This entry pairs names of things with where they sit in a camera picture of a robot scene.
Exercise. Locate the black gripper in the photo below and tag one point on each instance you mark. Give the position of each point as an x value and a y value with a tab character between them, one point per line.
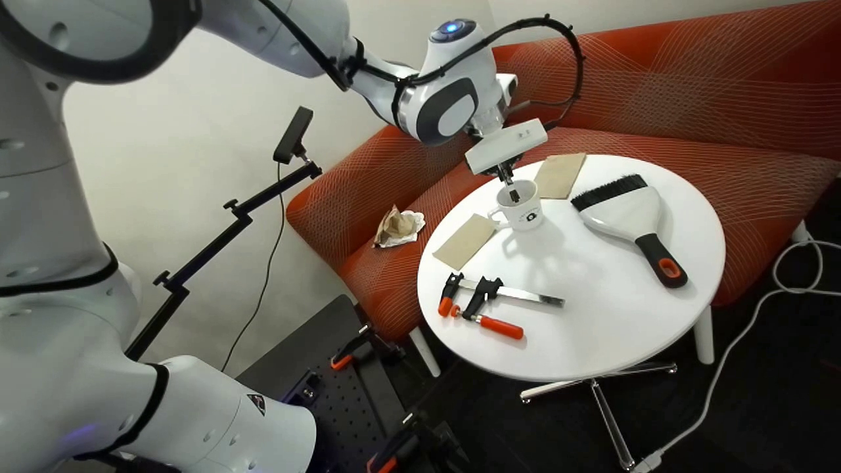
507	169

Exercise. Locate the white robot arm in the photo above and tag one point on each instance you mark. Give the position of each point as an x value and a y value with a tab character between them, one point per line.
53	218

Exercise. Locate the white ceramic mug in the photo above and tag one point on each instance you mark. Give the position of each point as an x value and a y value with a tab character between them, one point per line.
524	217

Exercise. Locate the small beige paper sheet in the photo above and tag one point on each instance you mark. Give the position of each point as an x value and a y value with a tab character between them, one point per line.
560	174

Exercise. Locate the large beige paper sheet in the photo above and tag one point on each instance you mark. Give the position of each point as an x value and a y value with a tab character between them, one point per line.
466	241

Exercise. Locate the white brush with black bristles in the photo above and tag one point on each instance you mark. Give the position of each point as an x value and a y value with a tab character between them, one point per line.
626	215

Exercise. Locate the orange and black bar clamp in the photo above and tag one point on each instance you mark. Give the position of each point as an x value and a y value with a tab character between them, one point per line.
480	299

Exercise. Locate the crumpled beige paper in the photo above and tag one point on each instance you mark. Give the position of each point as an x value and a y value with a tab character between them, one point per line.
398	228

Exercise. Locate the orange patterned sofa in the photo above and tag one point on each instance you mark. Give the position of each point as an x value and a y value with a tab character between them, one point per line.
700	87

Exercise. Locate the orange black mounting clamp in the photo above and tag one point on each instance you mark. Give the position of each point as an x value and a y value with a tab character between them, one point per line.
355	351
411	447

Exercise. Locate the chrome table base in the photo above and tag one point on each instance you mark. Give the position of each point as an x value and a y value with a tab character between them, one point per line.
608	412

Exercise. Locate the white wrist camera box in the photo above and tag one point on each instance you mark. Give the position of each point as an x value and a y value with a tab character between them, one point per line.
508	145

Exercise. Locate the black camera on stand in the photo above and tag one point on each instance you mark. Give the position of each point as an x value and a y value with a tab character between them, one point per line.
292	134

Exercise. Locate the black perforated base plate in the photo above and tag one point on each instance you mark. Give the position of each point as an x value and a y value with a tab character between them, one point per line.
350	402

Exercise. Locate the black articulated camera stand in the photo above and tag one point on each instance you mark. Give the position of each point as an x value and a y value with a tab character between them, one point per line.
220	241

